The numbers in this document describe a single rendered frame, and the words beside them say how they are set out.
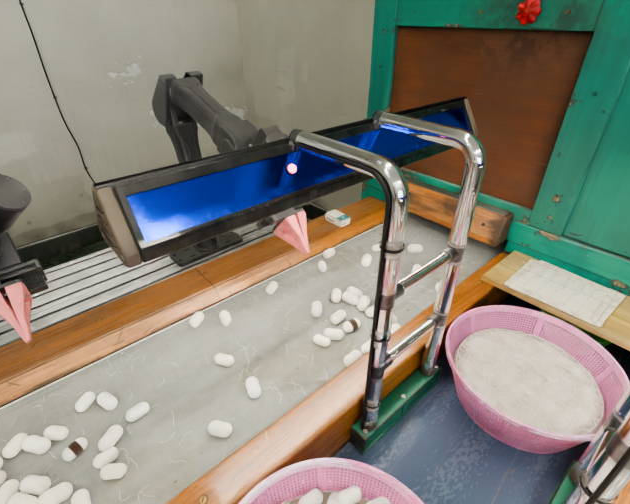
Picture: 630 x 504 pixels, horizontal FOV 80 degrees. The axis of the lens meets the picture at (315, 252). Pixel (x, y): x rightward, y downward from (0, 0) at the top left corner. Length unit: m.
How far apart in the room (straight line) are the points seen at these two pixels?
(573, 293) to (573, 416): 0.26
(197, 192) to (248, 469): 0.34
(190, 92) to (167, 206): 0.52
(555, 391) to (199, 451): 0.54
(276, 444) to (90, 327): 0.41
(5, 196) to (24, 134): 1.88
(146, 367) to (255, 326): 0.19
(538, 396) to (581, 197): 0.41
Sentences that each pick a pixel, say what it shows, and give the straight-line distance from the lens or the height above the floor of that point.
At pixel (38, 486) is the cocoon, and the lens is 0.63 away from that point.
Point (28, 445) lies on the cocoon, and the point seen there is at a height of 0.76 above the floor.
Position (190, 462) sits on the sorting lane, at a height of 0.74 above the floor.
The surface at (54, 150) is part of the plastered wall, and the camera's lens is 2.57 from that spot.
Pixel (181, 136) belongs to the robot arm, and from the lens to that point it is 0.97.
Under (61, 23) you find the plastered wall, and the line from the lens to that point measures 2.53.
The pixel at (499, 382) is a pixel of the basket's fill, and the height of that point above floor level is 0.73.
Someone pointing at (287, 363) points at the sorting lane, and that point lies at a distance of 0.67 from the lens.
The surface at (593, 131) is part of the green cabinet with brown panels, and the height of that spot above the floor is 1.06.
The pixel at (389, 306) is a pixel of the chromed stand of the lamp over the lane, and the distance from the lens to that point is 0.45.
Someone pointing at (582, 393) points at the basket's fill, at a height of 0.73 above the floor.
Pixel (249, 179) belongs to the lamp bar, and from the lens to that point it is 0.43.
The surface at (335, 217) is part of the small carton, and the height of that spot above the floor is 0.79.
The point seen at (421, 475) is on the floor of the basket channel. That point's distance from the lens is 0.65.
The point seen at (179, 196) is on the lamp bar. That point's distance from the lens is 0.40.
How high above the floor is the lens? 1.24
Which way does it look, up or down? 33 degrees down
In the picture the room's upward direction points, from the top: straight up
